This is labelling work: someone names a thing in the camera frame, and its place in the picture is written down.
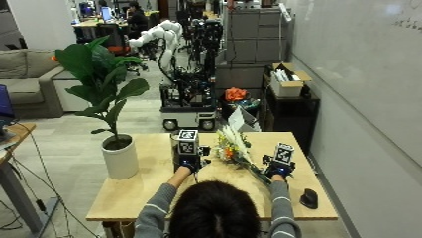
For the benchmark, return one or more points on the white paper bag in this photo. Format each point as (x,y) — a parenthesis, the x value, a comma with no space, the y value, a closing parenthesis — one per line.
(241,122)

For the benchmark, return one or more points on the grey filing cabinets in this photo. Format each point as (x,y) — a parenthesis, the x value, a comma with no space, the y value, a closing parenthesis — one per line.
(257,36)

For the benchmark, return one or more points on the grey sofa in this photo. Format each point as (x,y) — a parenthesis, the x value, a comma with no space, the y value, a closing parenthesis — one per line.
(30,82)

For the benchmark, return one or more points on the cardboard box with papers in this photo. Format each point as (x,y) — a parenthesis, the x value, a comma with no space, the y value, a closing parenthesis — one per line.
(286,84)

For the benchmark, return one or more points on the black robot rig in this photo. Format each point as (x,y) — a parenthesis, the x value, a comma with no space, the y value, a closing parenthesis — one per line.
(206,39)

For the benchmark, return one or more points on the the person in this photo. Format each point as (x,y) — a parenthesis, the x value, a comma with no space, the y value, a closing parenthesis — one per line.
(214,211)

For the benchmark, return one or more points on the white plant pot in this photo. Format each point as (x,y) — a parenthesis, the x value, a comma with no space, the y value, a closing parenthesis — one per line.
(120,160)

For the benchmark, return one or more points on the black cabinet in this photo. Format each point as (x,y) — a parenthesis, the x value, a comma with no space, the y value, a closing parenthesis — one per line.
(290,115)

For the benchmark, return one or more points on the black computer mouse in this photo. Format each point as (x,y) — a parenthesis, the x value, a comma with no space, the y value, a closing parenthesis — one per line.
(309,198)

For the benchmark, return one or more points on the person's right hand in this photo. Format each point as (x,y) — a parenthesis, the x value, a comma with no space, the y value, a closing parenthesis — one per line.
(281,170)

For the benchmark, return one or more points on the wooden side desk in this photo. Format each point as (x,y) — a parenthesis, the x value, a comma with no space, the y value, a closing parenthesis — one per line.
(13,158)

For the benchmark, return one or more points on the blue laptop screen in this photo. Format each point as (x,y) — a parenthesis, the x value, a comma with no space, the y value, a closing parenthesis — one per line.
(5,102)

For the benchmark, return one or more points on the orange flower bunch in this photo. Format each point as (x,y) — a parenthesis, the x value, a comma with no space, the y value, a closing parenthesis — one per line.
(235,94)

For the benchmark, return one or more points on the lit computer monitor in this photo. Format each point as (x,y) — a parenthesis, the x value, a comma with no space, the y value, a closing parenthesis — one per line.
(105,13)

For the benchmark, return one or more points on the person's left hand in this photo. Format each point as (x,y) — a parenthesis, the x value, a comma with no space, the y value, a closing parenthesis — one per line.
(189,164)

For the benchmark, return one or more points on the green leafy plant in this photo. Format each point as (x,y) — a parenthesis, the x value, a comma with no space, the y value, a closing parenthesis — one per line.
(98,71)

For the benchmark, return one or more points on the flower bouquet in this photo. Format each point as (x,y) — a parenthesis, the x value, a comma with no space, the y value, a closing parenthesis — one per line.
(233,148)

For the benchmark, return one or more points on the white marker cube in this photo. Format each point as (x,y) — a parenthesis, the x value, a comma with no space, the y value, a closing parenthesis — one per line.
(188,142)
(283,153)

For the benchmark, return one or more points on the office chair with orange seat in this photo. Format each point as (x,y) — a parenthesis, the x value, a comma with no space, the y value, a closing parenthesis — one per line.
(114,39)

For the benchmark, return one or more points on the whiteboard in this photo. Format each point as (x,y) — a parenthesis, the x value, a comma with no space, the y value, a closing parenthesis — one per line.
(365,72)

